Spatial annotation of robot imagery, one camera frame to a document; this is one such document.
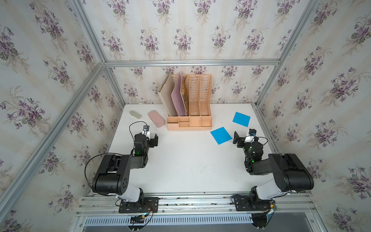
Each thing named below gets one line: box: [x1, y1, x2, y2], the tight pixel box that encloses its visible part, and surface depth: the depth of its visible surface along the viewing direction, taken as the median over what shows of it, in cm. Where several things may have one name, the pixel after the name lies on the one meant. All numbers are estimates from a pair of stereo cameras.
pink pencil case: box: [147, 109, 166, 128], surface depth 113 cm
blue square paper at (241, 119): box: [232, 111, 251, 128], surface depth 113 cm
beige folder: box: [157, 72, 178, 117], surface depth 94 cm
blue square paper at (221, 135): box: [210, 126, 233, 145], surface depth 104 cm
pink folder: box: [171, 71, 188, 116], surface depth 95 cm
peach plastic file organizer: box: [167, 73, 213, 131], surface depth 107 cm
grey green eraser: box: [129, 110, 142, 120], surface depth 114 cm
